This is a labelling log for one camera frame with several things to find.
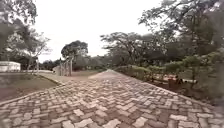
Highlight green hedge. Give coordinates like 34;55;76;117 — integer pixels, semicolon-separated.
113;64;153;82

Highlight mottled brick paved path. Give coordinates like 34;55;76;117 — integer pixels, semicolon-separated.
0;69;224;128

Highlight tall round-crowned tree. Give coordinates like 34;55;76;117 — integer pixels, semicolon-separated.
60;40;90;71

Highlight grey gate pillars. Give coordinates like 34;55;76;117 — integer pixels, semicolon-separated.
53;59;74;77

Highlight grey concrete kerb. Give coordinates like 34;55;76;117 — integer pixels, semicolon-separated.
0;73;68;107

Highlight row of trees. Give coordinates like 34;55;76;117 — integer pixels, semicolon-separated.
99;0;224;101

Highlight grass and dirt ground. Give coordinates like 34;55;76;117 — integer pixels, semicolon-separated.
0;72;58;103

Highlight white building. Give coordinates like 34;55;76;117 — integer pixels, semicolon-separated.
0;60;22;73

